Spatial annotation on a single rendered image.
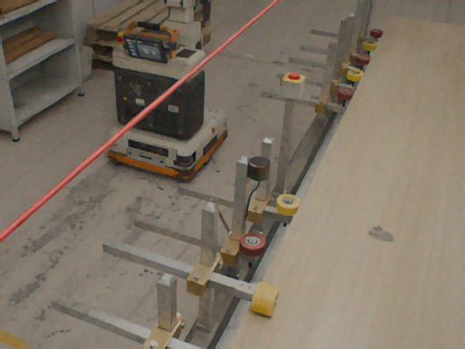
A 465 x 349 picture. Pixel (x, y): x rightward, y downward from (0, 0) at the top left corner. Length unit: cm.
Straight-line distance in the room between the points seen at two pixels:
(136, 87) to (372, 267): 215
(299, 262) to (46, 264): 170
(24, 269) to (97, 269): 40
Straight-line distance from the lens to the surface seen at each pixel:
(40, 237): 319
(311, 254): 167
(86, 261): 298
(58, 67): 482
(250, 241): 168
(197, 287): 145
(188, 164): 340
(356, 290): 159
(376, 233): 180
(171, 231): 178
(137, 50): 327
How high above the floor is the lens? 198
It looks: 36 degrees down
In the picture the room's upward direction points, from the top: straight up
